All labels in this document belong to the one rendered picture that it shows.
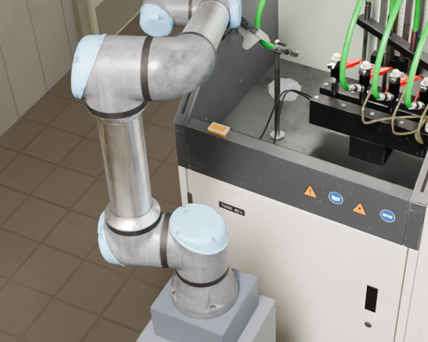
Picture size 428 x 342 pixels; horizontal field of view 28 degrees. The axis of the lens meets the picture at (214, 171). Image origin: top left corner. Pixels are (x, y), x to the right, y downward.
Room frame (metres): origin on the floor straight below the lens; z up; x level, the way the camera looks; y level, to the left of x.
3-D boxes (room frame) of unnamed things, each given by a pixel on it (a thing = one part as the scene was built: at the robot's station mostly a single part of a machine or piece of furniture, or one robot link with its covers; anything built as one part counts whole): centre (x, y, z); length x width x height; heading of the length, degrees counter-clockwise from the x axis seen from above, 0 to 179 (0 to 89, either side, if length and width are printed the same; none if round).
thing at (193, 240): (1.22, 0.05, 1.07); 0.13 x 0.12 x 0.14; 80
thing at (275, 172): (1.60, -0.21, 0.87); 0.62 x 0.04 x 0.16; 57
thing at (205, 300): (1.22, 0.04, 0.95); 0.15 x 0.15 x 0.10
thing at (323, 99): (1.74, -0.44, 0.91); 0.34 x 0.10 x 0.15; 57
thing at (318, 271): (1.59, -0.20, 0.44); 0.65 x 0.02 x 0.68; 57
